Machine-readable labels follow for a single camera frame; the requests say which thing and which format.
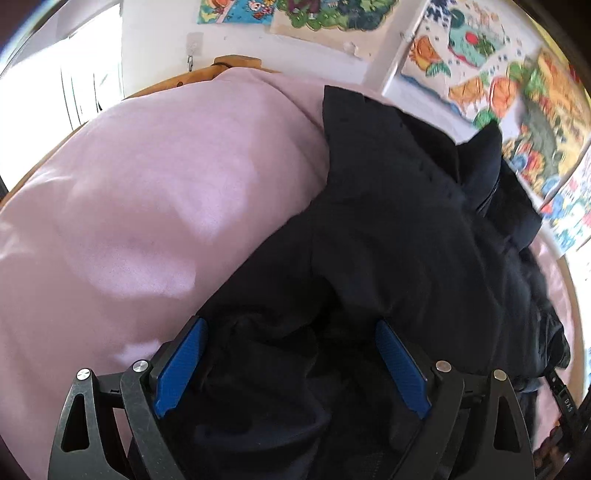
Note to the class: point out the blond child drawing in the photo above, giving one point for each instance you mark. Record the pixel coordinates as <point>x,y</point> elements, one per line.
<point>332,14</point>

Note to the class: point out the white wall pipe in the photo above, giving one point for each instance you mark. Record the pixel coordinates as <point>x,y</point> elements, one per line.
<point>399,41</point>

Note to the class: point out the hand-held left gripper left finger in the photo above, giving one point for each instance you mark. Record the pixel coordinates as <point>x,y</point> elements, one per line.
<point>182,364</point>

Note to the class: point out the swimming girl drawing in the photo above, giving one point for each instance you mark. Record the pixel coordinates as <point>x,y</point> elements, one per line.
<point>231,10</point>

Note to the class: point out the pink bed blanket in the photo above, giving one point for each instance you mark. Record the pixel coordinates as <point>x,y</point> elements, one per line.
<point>161,184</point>

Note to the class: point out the orange landscape drawing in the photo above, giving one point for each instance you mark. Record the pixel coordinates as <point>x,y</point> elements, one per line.
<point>549,120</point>

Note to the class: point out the bright window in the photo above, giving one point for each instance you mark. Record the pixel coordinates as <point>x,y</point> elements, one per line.
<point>55,74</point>

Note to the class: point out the city and waves drawing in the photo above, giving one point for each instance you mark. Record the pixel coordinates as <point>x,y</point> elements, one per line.
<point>570,207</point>

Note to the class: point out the white wall socket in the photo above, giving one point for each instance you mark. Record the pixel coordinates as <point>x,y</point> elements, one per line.
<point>195,46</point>

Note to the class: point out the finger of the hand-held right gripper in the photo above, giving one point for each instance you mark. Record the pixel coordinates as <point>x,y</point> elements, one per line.
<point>565,404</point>

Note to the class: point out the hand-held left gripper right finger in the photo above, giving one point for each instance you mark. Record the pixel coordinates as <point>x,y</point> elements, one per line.
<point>399,364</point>

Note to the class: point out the black padded jacket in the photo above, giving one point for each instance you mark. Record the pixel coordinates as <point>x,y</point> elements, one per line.
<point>392,240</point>

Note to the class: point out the fish bowl and oranges drawing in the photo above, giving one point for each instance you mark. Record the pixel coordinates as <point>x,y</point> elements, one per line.
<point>461,55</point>

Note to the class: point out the wooden bed frame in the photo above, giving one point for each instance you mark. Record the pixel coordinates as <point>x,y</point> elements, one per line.
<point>203,71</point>

